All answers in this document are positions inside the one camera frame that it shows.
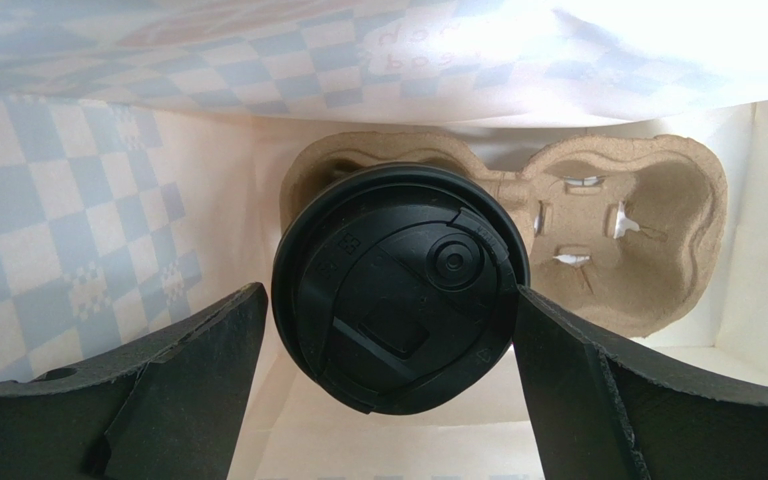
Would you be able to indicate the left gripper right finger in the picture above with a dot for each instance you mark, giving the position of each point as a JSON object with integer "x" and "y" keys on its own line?
{"x": 605, "y": 407}

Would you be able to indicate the blue checkered paper bag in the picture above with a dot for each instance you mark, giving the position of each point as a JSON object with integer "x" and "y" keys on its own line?
{"x": 143, "y": 145}

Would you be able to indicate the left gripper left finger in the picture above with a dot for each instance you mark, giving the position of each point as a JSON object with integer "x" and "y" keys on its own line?
{"x": 168, "y": 405}

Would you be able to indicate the black plastic cup lid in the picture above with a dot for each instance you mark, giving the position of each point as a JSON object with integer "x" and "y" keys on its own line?
{"x": 395, "y": 289}

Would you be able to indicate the grey pulp cup carrier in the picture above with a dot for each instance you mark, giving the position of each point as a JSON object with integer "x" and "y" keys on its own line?
{"x": 624, "y": 232}

